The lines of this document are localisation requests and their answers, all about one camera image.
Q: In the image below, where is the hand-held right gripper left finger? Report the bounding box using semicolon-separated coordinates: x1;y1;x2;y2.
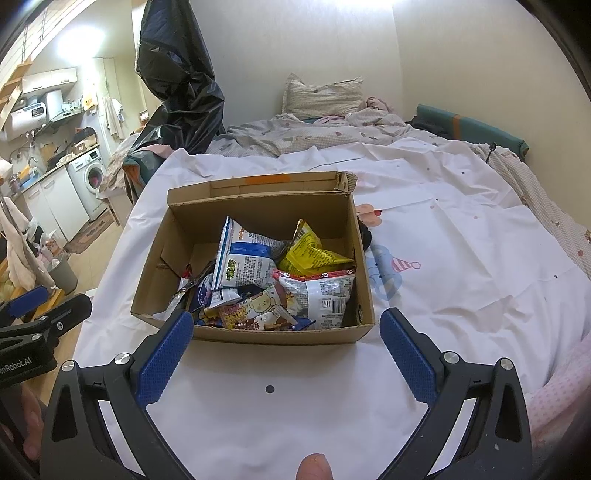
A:
41;310;195;480

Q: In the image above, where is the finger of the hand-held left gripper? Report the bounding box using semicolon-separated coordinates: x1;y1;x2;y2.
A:
0;285;51;320
23;293;93;342

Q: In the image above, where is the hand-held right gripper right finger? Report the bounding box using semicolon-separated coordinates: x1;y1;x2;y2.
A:
376;307;534;480

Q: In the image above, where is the dark blue ghost snack packet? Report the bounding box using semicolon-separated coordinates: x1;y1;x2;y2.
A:
191;272;222;319

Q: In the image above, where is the tan bear snack packet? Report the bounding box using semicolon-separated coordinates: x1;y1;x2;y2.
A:
217;286;298;330

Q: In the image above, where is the red white snack packet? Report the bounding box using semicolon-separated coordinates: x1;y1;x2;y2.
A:
272;268;357;329

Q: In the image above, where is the white blue green-label packet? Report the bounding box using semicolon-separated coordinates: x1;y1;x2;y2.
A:
212;242;278;289

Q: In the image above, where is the white blue striped packet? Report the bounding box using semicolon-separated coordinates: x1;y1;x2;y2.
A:
221;216;289;259

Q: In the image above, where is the yellow snack packet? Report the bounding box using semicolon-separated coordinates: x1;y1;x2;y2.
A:
277;219;356;278

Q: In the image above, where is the brown cardboard box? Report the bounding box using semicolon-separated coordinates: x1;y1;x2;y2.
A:
130;171;376;346

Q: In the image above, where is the person's left hand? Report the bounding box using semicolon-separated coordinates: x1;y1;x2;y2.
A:
0;381;49;462

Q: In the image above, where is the person's right hand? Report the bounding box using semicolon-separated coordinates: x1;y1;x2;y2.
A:
297;453;334;480

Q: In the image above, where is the grey trash bin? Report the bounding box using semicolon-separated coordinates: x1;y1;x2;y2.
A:
46;253;79;296

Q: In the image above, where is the pale hanging garment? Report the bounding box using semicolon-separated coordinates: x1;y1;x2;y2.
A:
0;196;47;291

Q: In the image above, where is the patterned floor rug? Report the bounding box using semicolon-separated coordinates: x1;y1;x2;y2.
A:
65;210;114;254

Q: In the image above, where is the white base cabinet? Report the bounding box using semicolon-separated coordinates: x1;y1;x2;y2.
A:
21;178;90;243

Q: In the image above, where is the white washing machine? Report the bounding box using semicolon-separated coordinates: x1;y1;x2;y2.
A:
67;148;109;222

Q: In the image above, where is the beige floral quilt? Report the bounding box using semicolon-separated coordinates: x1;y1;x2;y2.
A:
99;138;153;199

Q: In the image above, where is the pink dotted blanket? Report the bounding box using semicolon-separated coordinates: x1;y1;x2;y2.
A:
529;332;591;439

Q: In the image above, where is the teal orange bag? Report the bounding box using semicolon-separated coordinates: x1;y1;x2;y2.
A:
122;154;160;204

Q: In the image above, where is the white water heater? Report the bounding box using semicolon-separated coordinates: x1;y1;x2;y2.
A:
7;90;63;137

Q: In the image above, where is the white hanging towel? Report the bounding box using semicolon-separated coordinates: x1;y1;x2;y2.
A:
104;97;124;139

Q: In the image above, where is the wooden staircase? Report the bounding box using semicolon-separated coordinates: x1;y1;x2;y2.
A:
0;60;28;121

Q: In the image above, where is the green rolled mat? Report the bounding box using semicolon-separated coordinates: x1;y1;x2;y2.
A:
416;104;529;162

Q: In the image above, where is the floral duvet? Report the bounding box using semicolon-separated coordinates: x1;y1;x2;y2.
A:
205;97;591;287

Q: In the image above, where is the black plastic bag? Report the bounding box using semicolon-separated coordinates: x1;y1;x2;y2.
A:
136;0;227;155

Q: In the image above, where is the floral pillow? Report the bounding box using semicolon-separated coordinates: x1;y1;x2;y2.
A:
281;73;363;121

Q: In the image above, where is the white wall cabinet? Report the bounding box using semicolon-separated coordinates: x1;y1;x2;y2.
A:
22;68;78;95

